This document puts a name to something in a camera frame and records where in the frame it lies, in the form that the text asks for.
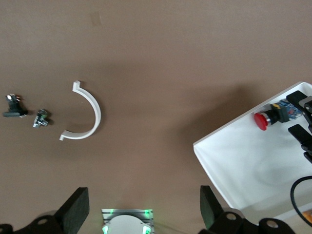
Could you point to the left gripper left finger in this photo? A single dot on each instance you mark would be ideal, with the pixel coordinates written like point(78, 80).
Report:
point(75, 209)

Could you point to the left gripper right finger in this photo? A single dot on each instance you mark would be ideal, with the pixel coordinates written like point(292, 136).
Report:
point(209, 207)

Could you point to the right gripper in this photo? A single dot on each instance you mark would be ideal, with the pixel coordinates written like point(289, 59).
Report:
point(309, 151)

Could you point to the red mushroom push button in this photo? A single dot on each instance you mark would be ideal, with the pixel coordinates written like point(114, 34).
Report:
point(262, 120)

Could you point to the white plastic drawer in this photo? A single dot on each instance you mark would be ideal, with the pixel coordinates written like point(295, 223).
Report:
point(243, 158)

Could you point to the white curved plastic bracket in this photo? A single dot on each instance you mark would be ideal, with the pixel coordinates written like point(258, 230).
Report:
point(96, 107)

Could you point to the black knob switch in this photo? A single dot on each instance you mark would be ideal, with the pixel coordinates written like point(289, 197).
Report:
point(14, 109)

